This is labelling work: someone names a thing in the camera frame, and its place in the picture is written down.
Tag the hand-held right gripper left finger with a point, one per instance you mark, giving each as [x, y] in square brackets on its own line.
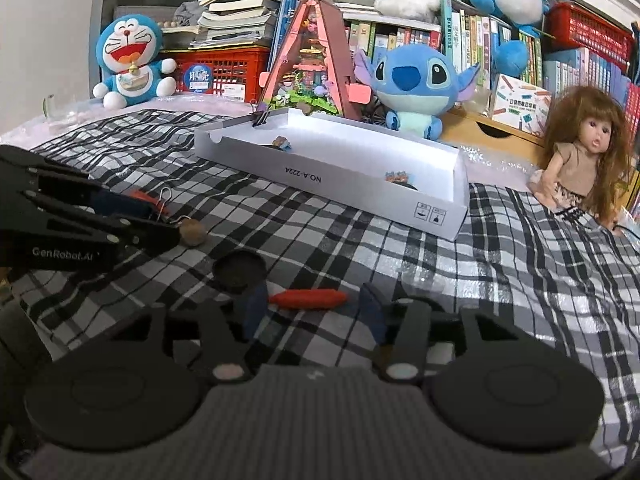
[255, 310]

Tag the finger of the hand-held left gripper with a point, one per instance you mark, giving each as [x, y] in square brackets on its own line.
[150, 237]
[120, 202]

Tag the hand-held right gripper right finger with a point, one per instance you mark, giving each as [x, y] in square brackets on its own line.
[372, 312]

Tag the red spindle-shaped toy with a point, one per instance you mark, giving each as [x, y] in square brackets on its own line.
[307, 299]
[142, 195]

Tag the large black binder clip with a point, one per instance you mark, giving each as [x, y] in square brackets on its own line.
[161, 212]

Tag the wooden ball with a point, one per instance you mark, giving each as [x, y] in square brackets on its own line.
[192, 232]

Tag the clear plastic half sphere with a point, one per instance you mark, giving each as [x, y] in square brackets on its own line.
[422, 280]

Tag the white cardboard box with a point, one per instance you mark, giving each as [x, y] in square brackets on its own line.
[340, 180]

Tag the blue clothespin with figure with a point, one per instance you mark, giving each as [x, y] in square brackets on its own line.
[281, 142]
[396, 176]

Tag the black white plaid blanket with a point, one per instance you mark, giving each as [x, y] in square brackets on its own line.
[500, 270]

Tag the blue cat plush toy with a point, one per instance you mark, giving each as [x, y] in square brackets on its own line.
[132, 60]

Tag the red plastic crate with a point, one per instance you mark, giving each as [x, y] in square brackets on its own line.
[230, 67]

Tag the grey storage basket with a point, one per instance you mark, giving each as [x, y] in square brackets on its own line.
[145, 25]

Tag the grey cloth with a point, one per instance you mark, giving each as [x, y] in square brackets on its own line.
[190, 12]

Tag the wooden drawer box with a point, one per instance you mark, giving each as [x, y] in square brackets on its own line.
[480, 127]

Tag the stack of books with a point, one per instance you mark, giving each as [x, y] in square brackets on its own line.
[235, 15]

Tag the blue alien plush toy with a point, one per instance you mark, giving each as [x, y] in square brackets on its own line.
[415, 85]

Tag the long-haired baby doll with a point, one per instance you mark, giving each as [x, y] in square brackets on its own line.
[575, 160]

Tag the white printed carton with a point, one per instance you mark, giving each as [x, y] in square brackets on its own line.
[520, 102]

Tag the row of shelved books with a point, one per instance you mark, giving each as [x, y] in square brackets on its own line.
[385, 35]

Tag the red plastic basket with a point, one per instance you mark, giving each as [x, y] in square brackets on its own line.
[585, 30]

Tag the pink A-frame model house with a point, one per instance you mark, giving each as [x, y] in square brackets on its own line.
[310, 60]

